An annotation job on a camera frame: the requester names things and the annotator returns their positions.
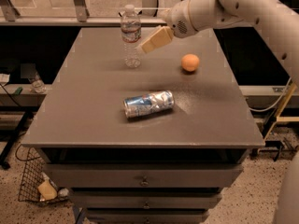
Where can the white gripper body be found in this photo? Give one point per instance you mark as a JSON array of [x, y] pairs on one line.
[[177, 19]]

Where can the tan foam-padded gripper finger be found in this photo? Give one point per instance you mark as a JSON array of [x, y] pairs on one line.
[[159, 37]]

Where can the clear plastic water bottle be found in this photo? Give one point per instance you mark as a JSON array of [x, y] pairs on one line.
[[130, 34]]

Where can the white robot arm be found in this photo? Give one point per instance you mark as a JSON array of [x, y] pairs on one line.
[[284, 44]]

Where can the crushed blue silver redbull can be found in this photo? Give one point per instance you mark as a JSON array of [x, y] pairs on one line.
[[148, 104]]

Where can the orange fruit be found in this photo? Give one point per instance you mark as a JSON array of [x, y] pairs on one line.
[[190, 62]]

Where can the grey drawer cabinet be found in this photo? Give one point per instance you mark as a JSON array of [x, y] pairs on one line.
[[154, 144]]

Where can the yellow metal stand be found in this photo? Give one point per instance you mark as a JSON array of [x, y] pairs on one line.
[[276, 118]]

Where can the top grey drawer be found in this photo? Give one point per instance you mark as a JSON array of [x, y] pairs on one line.
[[143, 175]]

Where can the grey drawer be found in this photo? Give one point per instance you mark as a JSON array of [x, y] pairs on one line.
[[163, 216], [143, 175], [146, 199]]

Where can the middle grey drawer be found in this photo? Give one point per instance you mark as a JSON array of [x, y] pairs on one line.
[[146, 199]]

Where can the bottom grey drawer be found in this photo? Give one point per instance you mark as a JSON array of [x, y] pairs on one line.
[[163, 216]]

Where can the yellow sponge in basket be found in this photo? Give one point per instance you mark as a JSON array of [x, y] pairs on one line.
[[47, 190]]

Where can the metal rail frame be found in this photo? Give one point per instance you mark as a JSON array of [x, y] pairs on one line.
[[78, 16]]

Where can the black wire basket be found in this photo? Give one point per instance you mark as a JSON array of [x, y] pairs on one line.
[[31, 178]]

